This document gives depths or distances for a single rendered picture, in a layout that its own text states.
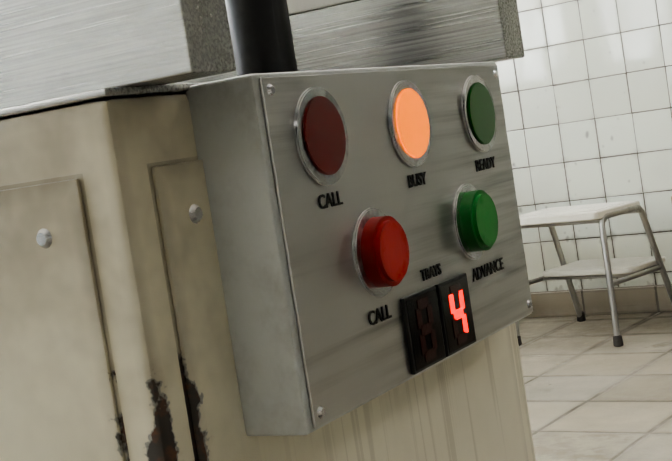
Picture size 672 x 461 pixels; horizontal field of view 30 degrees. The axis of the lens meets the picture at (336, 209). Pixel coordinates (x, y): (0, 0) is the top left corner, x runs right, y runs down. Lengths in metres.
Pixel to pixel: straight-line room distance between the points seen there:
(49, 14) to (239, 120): 0.08
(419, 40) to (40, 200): 0.31
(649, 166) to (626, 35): 0.49
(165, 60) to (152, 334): 0.10
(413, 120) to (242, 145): 0.12
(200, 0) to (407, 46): 0.28
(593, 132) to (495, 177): 4.17
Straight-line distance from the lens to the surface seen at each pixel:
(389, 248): 0.52
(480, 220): 0.61
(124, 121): 0.45
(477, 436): 0.68
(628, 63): 4.75
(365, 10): 0.73
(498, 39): 0.69
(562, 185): 4.90
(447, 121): 0.61
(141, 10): 0.45
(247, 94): 0.47
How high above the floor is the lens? 0.81
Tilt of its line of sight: 3 degrees down
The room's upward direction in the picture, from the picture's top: 9 degrees counter-clockwise
